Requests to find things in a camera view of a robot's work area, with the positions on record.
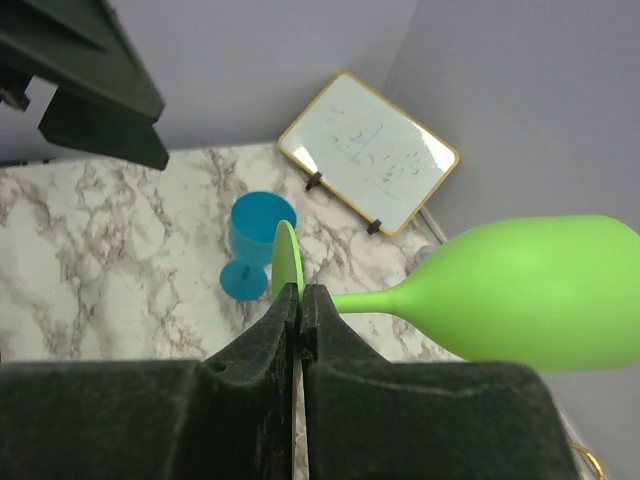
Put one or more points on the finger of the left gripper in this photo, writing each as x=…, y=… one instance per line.
x=116, y=123
x=79, y=46

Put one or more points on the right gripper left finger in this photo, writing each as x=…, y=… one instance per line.
x=227, y=417

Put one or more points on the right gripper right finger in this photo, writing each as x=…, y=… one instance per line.
x=369, y=418

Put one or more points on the blue plastic wine glass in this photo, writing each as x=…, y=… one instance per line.
x=253, y=223

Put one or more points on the green plastic wine glass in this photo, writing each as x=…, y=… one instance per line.
x=557, y=293

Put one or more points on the small framed whiteboard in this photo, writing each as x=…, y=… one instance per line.
x=368, y=152

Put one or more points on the gold wire wine glass rack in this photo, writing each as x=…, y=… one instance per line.
x=594, y=465

